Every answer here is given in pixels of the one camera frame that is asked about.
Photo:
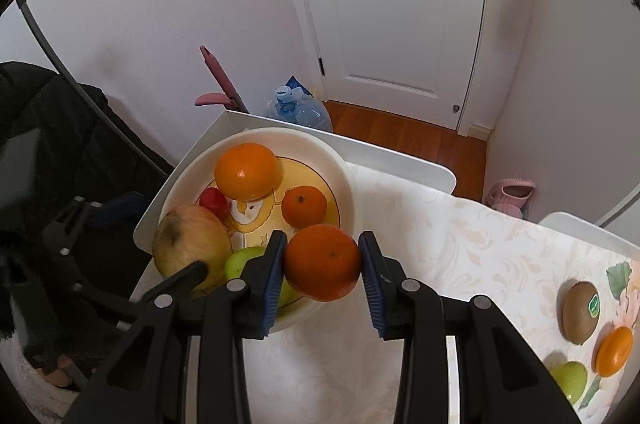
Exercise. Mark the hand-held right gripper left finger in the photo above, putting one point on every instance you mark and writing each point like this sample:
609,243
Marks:
272,284

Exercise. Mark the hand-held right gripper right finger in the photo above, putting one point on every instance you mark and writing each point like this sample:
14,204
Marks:
369,284

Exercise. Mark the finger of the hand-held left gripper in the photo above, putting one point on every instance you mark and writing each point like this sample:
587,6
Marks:
175,281
75,224

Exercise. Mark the green apple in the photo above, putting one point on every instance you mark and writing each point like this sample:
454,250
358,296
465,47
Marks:
570,379
240,261

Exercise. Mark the yellow brown apple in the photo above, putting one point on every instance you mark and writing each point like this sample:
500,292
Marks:
190,239

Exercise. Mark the small orange mandarin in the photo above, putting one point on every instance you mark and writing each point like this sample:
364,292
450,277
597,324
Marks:
304,206
322,261

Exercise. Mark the red cherry tomato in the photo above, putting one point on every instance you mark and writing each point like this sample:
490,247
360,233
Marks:
214,201

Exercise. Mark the large orange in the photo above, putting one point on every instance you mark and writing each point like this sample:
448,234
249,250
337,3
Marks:
245,171

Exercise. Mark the white bowl with bear print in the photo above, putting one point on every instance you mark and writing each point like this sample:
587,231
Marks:
320,163

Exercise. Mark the person's left hand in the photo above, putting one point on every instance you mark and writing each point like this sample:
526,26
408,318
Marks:
56,371

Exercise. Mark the white fluffy rug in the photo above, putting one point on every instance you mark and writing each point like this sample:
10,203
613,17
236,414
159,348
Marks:
30,384

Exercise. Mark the floral tablecloth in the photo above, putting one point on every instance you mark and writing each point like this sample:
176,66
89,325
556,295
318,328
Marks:
450,254

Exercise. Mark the black jacket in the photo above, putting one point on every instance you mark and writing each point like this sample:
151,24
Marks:
50,113

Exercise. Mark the white rimmed table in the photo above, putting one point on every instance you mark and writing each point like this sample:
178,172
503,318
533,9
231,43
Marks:
390,153

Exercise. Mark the pink slipper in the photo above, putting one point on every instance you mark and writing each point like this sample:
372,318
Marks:
507,199

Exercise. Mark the clear plastic water bottle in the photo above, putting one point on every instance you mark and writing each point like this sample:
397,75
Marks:
305,113

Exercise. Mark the grey clothes rack pole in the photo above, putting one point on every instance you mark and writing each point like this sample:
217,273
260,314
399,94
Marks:
38,28

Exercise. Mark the brown kiwi with sticker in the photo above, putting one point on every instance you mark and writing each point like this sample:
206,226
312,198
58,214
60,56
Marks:
577,314

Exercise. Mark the medium orange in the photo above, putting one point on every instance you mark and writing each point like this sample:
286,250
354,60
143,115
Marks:
614,351

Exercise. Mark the white panelled door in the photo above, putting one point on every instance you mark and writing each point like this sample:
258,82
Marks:
400,28

